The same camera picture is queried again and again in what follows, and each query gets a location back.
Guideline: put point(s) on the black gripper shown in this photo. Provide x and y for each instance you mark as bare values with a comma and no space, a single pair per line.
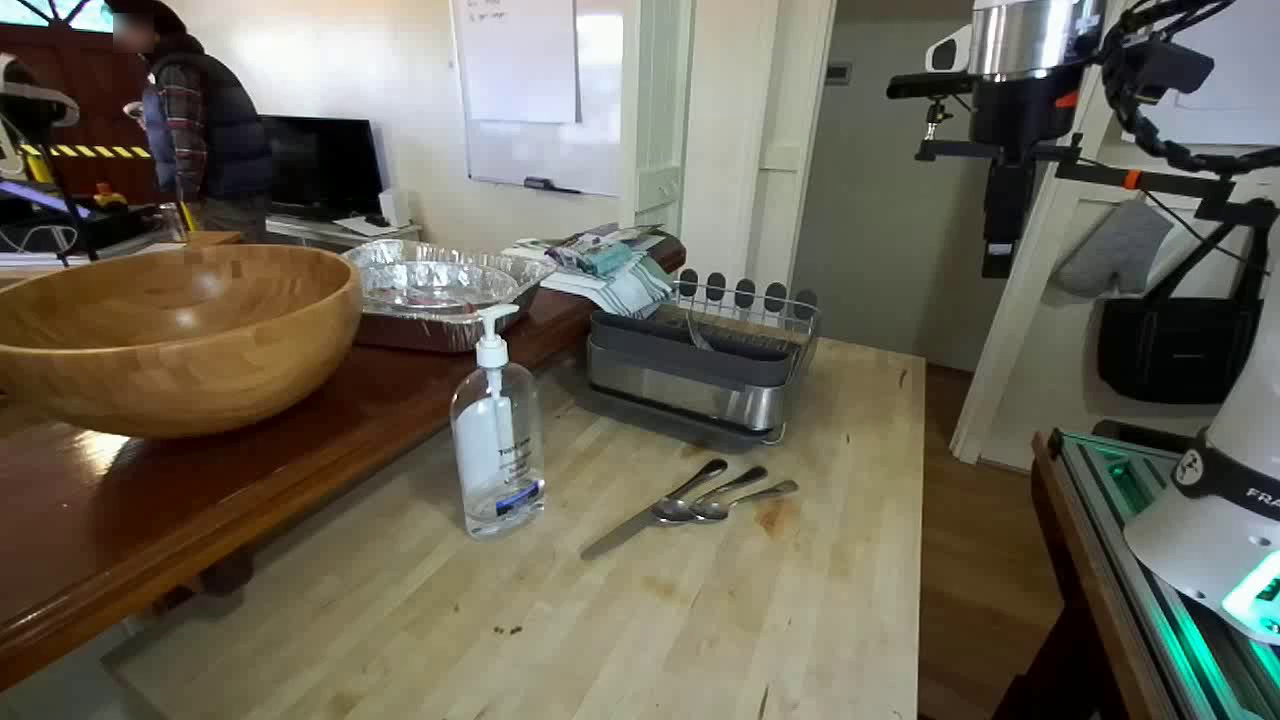
1023,120

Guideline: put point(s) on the aluminium robot base stand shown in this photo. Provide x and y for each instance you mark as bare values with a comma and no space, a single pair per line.
1135,603

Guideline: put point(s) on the grey oven mitt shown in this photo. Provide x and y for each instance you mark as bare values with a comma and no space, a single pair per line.
1115,247

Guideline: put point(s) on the black hanging bag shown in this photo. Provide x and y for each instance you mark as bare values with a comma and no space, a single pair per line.
1182,348

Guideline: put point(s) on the silver metal spoon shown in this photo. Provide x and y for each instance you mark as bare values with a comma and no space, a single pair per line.
738,483
768,495

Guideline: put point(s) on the green striped white towel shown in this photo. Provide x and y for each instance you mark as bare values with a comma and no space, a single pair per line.
625,287

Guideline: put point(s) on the light blue cloth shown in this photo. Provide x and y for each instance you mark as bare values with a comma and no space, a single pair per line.
600,257

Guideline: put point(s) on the black whiteboard marker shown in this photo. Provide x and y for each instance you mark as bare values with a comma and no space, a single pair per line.
555,185

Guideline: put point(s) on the clear hand sanitizer bottle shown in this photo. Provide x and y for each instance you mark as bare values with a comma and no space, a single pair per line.
497,453

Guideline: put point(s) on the aluminium foil tray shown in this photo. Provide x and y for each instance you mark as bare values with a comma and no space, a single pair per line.
443,281

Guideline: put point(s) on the black computer monitor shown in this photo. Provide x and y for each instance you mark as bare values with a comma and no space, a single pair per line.
325,165

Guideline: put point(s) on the person in dark vest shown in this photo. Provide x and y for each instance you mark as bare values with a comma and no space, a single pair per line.
213,120

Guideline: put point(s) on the large wooden bowl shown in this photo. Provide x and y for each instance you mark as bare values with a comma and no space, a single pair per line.
173,334

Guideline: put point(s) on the brown wooden table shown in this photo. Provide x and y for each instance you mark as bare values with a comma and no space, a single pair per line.
160,523

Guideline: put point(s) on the yellow black hazard tape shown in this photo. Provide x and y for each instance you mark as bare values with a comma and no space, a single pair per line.
92,151

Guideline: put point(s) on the black camera stand rod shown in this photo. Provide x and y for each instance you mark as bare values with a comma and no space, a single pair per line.
1174,185

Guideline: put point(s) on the white wall whiteboard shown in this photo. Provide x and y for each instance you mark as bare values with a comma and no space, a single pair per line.
533,94

